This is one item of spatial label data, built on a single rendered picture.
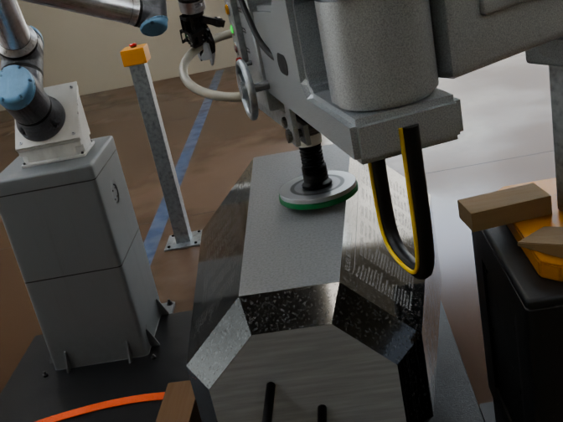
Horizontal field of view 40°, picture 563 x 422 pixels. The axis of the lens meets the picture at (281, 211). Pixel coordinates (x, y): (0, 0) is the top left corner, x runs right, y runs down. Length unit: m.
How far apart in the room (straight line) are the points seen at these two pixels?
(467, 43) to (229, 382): 0.86
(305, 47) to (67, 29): 7.77
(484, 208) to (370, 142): 0.67
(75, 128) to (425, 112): 1.95
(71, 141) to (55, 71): 6.32
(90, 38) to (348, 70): 7.95
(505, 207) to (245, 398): 0.76
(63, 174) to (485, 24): 1.91
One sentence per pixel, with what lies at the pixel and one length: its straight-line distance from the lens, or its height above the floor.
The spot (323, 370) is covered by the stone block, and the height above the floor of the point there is 0.66.
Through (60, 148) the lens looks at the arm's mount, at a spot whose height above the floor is 0.90.
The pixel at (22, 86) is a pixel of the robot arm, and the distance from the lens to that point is 2.89.
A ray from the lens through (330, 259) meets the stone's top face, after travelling 1.77.
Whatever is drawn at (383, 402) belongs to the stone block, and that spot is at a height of 0.56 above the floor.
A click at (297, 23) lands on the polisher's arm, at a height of 1.38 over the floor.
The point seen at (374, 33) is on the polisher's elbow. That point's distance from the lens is 1.26.
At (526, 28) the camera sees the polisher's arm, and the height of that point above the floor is 1.30.
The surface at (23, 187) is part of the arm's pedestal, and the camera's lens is 3.02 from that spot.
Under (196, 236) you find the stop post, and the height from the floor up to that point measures 0.01.
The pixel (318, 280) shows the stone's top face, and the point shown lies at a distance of 1.68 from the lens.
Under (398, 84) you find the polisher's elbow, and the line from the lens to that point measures 1.29.
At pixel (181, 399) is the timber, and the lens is 2.67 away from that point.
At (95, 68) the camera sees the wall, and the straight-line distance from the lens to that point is 9.22.
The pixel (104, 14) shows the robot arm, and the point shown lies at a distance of 2.56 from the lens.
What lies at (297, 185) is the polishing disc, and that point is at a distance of 2.13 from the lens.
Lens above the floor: 1.59
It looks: 21 degrees down
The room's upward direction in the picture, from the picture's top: 12 degrees counter-clockwise
